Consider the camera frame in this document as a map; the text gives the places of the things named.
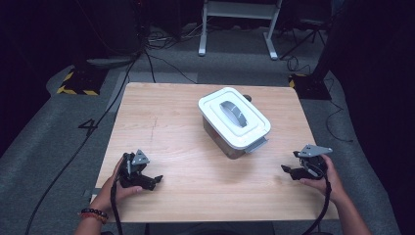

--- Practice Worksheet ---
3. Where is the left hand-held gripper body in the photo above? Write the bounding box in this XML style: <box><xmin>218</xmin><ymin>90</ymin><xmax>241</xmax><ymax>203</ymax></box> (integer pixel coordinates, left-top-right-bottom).
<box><xmin>116</xmin><ymin>149</ymin><xmax>151</xmax><ymax>189</ymax></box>

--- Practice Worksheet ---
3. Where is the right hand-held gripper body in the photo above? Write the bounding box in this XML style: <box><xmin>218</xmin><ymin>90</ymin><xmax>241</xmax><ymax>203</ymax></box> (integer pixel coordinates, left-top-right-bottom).
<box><xmin>297</xmin><ymin>144</ymin><xmax>334</xmax><ymax>180</ymax></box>

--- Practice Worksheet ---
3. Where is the transparent grey storage box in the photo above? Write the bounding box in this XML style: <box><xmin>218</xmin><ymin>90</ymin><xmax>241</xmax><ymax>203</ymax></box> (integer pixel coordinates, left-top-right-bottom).
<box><xmin>202</xmin><ymin>93</ymin><xmax>270</xmax><ymax>161</ymax></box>

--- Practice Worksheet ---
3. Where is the white box lid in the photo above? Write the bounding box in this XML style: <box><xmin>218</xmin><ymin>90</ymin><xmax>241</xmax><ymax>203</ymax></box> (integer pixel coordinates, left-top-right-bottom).
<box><xmin>198</xmin><ymin>86</ymin><xmax>272</xmax><ymax>151</ymax></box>

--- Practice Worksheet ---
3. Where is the person's right hand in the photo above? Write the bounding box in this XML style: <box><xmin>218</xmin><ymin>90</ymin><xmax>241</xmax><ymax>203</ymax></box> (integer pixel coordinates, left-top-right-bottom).
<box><xmin>298</xmin><ymin>154</ymin><xmax>348</xmax><ymax>205</ymax></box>

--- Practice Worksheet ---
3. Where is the person's left hand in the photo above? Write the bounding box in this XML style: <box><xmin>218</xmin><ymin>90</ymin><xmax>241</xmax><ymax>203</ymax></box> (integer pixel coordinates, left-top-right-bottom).
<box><xmin>97</xmin><ymin>158</ymin><xmax>145</xmax><ymax>213</ymax></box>

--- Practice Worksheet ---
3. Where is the grey tape piece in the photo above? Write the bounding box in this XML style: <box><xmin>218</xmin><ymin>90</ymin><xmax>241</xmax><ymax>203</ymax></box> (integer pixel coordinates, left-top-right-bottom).
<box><xmin>82</xmin><ymin>188</ymin><xmax>102</xmax><ymax>201</ymax></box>

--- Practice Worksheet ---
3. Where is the black tripod stand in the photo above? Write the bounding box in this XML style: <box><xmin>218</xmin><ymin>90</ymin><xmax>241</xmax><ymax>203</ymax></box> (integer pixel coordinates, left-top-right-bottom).
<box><xmin>280</xmin><ymin>19</ymin><xmax>327</xmax><ymax>62</ymax></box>

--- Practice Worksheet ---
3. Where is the grey round stand base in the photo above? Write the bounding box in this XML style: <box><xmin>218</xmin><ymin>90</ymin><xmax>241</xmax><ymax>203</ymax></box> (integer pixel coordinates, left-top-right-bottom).
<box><xmin>86</xmin><ymin>55</ymin><xmax>138</xmax><ymax>70</ymax></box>

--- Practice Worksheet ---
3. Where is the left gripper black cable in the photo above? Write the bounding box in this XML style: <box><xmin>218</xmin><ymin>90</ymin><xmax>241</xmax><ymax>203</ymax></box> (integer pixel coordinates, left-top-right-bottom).
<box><xmin>110</xmin><ymin>177</ymin><xmax>124</xmax><ymax>235</ymax></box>

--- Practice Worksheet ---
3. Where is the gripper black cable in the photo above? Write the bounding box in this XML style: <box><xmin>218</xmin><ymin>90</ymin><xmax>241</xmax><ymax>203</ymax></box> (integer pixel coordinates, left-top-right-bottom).
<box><xmin>301</xmin><ymin>175</ymin><xmax>333</xmax><ymax>235</ymax></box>
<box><xmin>110</xmin><ymin>177</ymin><xmax>124</xmax><ymax>235</ymax></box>

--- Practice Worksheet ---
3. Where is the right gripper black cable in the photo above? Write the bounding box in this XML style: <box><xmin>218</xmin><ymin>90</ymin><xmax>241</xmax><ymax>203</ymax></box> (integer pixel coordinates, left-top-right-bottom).
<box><xmin>301</xmin><ymin>175</ymin><xmax>333</xmax><ymax>235</ymax></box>

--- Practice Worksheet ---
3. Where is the black beaded bracelet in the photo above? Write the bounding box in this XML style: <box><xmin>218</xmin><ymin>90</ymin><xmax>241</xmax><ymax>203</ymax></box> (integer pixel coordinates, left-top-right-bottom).
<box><xmin>80</xmin><ymin>208</ymin><xmax>110</xmax><ymax>220</ymax></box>

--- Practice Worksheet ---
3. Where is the red beaded bracelet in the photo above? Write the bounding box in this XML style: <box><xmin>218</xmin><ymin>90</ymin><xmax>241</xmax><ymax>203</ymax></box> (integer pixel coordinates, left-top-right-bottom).
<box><xmin>78</xmin><ymin>212</ymin><xmax>108</xmax><ymax>225</ymax></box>

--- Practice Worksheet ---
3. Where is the thin black floor cable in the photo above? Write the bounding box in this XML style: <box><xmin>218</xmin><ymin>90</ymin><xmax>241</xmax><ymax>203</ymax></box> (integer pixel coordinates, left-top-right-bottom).
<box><xmin>326</xmin><ymin>77</ymin><xmax>354</xmax><ymax>143</ymax></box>

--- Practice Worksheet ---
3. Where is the long black floor cable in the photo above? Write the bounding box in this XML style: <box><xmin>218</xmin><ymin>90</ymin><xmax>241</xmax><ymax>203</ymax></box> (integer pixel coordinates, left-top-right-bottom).
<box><xmin>23</xmin><ymin>48</ymin><xmax>145</xmax><ymax>235</ymax></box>

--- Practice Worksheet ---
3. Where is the black yellow striped base plate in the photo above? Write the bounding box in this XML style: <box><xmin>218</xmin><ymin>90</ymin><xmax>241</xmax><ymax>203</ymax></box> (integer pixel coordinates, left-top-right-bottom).
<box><xmin>288</xmin><ymin>72</ymin><xmax>333</xmax><ymax>101</ymax></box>
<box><xmin>56</xmin><ymin>63</ymin><xmax>109</xmax><ymax>97</ymax></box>

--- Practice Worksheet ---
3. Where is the bundle of floor cables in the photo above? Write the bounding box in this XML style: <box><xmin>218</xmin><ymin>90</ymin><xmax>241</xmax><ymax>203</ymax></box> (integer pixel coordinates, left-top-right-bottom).
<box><xmin>145</xmin><ymin>23</ymin><xmax>209</xmax><ymax>50</ymax></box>

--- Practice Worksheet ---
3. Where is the white metal desk frame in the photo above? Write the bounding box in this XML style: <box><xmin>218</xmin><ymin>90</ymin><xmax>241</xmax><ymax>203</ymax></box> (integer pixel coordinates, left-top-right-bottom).
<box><xmin>198</xmin><ymin>0</ymin><xmax>283</xmax><ymax>61</ymax></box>

